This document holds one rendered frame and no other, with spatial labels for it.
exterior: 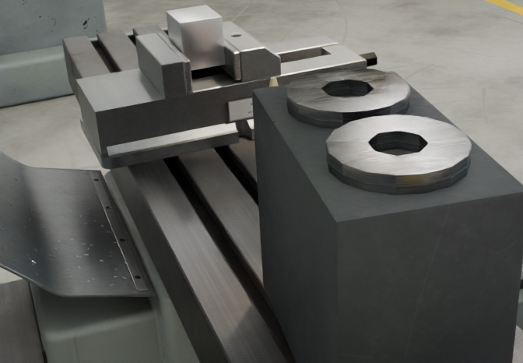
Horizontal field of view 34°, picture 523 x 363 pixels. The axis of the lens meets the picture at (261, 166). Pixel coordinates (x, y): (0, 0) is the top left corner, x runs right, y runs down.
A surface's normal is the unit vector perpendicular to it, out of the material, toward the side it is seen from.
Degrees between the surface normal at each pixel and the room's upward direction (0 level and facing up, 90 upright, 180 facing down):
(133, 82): 0
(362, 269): 90
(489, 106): 0
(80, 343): 90
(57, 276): 32
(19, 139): 0
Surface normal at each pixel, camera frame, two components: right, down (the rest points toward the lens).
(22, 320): -0.05, -0.90
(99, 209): 0.19, -0.91
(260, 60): 0.36, 0.40
